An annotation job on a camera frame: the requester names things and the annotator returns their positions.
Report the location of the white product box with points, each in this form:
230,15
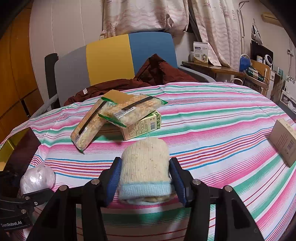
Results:
200,52

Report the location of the green juice carton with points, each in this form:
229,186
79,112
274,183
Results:
146,125

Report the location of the blue round object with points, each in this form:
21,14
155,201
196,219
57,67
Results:
244,62

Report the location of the gold tin tray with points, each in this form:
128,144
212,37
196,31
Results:
18,151

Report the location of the small cardboard box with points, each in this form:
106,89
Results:
283,138

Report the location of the pink patterned curtain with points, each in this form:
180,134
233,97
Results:
213,22

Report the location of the wooden side shelf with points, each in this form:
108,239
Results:
212,71

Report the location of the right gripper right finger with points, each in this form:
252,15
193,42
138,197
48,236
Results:
181,180

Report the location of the grey yellow blue chair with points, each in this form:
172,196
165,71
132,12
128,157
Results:
119,57

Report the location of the dark red garment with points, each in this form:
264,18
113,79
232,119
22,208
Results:
155,71

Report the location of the cream blue knitted sock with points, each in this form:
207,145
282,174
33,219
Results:
145,174

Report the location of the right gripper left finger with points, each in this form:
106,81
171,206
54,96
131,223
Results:
109,181

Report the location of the wall air conditioner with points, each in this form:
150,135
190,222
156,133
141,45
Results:
271,19

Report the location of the orange wooden wardrobe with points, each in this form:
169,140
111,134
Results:
20,96

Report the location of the striped pink green tablecloth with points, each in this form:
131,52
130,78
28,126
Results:
217,131

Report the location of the green edged snack packet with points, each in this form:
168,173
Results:
90,125

